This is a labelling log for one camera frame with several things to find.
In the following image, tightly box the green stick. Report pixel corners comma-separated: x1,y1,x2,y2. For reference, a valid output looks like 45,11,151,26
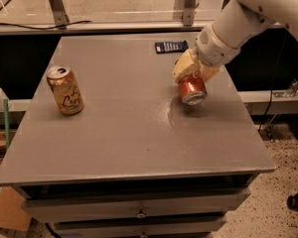
3,99,11,151

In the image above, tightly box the dark blue snack wrapper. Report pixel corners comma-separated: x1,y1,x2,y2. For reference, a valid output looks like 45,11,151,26
155,41,189,54

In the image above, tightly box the yellow LaCroix can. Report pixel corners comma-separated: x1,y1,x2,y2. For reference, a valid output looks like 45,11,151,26
46,65,84,115

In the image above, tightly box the grey drawer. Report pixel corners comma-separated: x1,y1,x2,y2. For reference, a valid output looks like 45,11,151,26
54,214,226,238
22,188,250,223

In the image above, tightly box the grey drawer cabinet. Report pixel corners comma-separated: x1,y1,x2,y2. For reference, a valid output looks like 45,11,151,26
0,32,277,238

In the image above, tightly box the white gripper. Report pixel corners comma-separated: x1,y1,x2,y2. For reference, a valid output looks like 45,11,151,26
173,25,240,82

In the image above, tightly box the left metal bracket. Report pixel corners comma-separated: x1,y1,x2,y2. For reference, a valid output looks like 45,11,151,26
48,0,70,30

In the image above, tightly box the red coke can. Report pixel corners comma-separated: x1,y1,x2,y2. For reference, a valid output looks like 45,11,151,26
178,70,207,105

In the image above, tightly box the brown cardboard box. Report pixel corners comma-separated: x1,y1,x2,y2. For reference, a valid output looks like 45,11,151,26
0,187,31,231

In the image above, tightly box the black cable on ledge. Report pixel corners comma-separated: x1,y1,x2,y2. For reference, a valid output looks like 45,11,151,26
0,19,92,31

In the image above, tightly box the top grey drawer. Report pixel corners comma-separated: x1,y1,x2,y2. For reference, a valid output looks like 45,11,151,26
22,188,250,223

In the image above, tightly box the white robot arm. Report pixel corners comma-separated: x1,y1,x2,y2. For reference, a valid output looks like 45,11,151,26
173,0,298,82

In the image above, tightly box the black chair caster wheel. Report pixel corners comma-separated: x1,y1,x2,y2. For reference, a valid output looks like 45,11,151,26
287,192,298,211

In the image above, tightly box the metal bracket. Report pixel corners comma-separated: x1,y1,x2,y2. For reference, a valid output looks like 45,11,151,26
182,0,196,26
48,0,70,30

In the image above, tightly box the right metal bracket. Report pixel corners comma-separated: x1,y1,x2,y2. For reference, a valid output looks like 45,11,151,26
182,0,196,26

